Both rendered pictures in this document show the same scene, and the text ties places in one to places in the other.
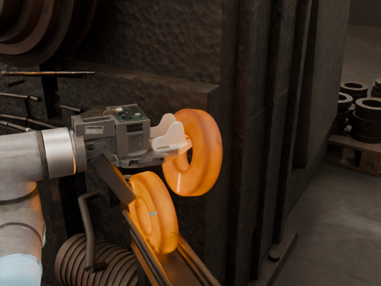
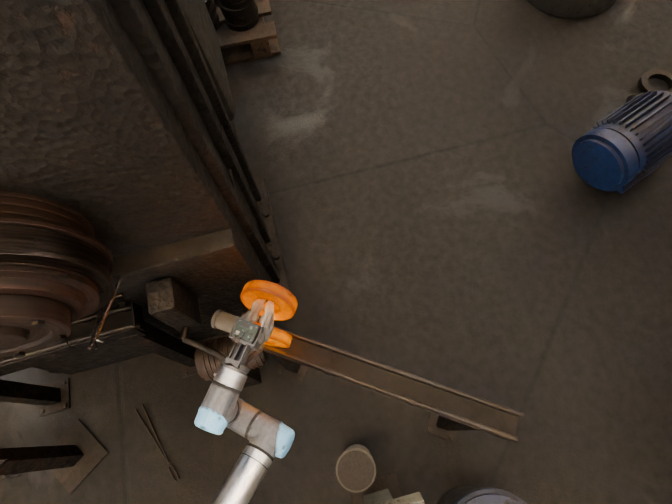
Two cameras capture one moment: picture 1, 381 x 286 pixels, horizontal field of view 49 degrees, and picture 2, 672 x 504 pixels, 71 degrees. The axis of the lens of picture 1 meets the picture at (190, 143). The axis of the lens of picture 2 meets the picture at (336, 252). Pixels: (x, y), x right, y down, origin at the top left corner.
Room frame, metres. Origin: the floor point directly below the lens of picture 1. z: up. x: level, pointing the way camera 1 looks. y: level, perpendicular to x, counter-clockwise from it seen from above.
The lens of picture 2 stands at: (0.26, 0.07, 2.04)
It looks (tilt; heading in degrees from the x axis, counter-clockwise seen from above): 69 degrees down; 322
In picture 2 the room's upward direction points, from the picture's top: 8 degrees counter-clockwise
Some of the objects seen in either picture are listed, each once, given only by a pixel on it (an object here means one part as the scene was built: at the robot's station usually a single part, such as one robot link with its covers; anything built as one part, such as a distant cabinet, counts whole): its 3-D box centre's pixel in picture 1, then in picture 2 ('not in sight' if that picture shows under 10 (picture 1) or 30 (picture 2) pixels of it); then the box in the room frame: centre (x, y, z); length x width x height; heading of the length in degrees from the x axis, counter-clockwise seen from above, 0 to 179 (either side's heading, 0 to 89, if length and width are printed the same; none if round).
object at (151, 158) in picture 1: (151, 154); (263, 328); (0.61, 0.06, 0.84); 0.09 x 0.05 x 0.02; 114
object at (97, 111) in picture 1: (108, 155); (175, 304); (0.91, 0.20, 0.68); 0.11 x 0.08 x 0.24; 149
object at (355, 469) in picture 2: not in sight; (356, 464); (0.19, 0.16, 0.26); 0.12 x 0.12 x 0.52
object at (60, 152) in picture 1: (60, 151); (230, 376); (0.58, 0.20, 0.86); 0.08 x 0.05 x 0.08; 23
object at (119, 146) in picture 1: (111, 139); (244, 345); (0.61, 0.13, 0.87); 0.12 x 0.08 x 0.09; 114
